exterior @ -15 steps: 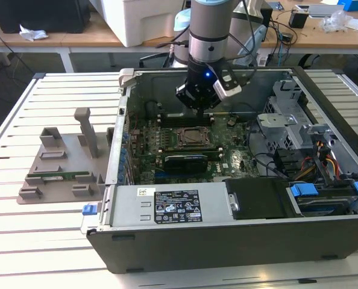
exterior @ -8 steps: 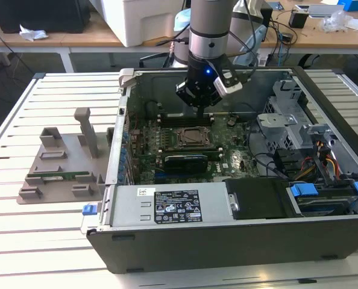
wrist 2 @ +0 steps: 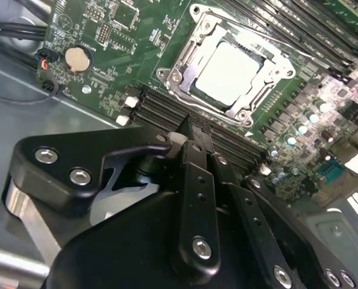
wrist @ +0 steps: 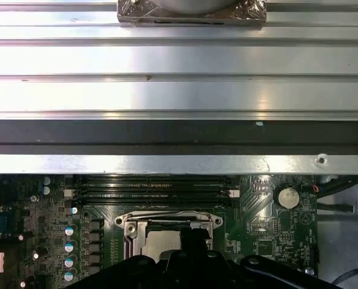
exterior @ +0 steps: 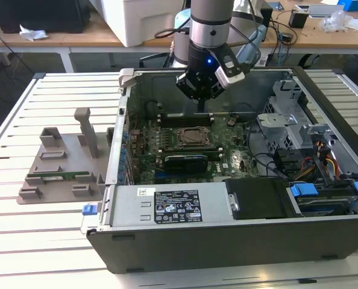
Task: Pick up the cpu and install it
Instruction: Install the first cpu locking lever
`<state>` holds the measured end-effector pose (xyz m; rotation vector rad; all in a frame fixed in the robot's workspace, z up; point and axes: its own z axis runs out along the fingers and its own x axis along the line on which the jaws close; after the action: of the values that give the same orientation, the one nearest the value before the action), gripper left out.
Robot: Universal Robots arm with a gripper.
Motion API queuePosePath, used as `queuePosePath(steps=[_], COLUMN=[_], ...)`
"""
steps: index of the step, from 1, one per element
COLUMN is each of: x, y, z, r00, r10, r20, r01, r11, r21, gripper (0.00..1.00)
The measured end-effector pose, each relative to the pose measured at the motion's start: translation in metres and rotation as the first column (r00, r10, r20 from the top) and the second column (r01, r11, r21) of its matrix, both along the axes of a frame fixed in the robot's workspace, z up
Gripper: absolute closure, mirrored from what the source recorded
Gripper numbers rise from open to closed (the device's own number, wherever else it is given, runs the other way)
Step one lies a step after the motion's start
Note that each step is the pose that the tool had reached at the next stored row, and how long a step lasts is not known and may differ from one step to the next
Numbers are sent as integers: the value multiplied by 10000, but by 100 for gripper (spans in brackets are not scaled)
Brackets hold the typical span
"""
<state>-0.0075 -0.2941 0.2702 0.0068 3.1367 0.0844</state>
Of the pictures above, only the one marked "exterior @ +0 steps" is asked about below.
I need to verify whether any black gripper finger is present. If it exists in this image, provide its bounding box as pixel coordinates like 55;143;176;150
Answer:
175;72;203;113
201;84;225;113

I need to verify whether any silver CPU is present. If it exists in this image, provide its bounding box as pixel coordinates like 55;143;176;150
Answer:
183;129;210;145

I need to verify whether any metal socket cover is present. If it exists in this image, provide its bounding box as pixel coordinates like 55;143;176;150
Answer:
175;128;215;148

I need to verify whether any CPU socket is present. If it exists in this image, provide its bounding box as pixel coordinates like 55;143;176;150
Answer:
173;126;216;150

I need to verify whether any black RAM slot row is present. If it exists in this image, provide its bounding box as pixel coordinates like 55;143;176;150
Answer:
159;113;215;127
160;146;221;158

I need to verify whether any metal drive cage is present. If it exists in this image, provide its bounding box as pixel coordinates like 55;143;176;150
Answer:
256;79;333;151

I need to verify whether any green motherboard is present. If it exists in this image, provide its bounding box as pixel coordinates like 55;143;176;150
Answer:
126;116;260;185

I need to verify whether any large white box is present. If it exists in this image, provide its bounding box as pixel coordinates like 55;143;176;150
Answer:
91;0;192;48

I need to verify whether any black graphics card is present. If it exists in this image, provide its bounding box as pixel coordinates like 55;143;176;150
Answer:
162;153;210;175

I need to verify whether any tall black box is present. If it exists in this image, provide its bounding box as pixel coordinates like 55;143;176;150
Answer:
262;5;274;26

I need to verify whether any black connector block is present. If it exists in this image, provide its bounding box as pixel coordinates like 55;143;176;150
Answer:
274;149;300;175

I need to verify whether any small black cube box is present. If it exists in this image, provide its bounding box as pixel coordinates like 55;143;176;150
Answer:
289;8;309;30

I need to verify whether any wooden desk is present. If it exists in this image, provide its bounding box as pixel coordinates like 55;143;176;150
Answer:
0;0;358;57

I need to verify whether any black plastic shroud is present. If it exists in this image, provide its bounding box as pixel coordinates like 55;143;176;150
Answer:
222;177;303;220

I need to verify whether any hard disk in blue carrier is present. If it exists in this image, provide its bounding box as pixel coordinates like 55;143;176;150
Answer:
286;180;358;217

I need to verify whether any flat grey white tray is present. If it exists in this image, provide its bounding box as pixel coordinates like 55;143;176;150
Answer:
307;2;345;19

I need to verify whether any silver power supply unit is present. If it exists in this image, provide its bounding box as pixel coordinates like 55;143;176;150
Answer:
109;184;233;227

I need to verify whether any grey parts rack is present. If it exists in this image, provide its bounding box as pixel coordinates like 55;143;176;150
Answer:
17;107;115;206

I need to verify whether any clear plastic bag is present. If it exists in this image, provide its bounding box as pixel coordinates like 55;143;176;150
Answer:
322;10;353;33

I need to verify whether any green RAM stick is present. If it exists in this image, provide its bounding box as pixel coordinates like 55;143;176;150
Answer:
27;170;91;179

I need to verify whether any black open PC case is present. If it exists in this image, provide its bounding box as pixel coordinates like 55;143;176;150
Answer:
81;66;358;275

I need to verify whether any large black computer box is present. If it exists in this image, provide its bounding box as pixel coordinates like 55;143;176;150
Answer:
0;0;91;34

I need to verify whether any crumpled white paper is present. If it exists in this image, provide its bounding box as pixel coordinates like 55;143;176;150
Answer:
18;24;49;42

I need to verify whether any blue cardboard box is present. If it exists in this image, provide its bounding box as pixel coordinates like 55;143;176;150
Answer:
337;0;358;12

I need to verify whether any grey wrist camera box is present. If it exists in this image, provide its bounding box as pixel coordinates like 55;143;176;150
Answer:
214;53;247;90

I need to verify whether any light grey case handle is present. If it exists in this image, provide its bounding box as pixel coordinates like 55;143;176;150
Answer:
118;67;137;89

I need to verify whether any coloured wire bundle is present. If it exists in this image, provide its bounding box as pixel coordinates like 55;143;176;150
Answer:
299;141;339;178

